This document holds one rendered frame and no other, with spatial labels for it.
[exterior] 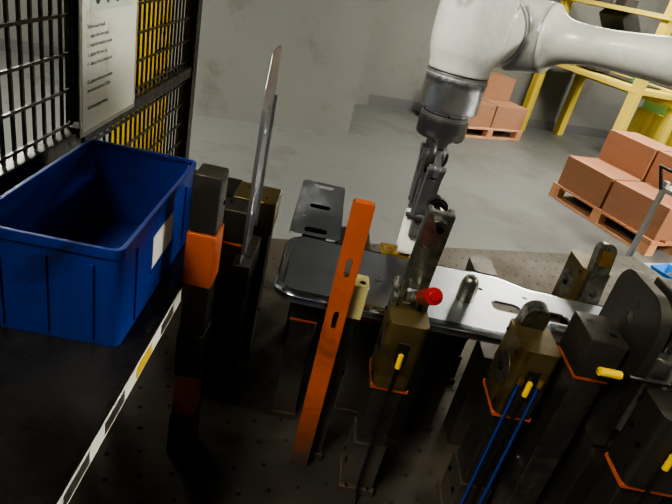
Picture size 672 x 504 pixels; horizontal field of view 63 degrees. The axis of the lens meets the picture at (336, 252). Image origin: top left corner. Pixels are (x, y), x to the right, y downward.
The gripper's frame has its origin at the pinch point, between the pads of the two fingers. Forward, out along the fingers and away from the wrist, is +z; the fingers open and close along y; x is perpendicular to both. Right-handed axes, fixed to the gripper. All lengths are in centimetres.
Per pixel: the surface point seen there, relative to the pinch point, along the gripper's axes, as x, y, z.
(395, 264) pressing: -0.5, 7.4, 10.4
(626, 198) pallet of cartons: -221, 333, 79
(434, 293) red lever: 0.1, -26.3, -4.1
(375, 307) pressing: 3.7, -9.3, 10.1
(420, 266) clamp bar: 0.3, -16.0, -2.1
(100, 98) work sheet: 54, 6, -9
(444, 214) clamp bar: -0.3, -17.3, -10.8
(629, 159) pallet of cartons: -238, 385, 60
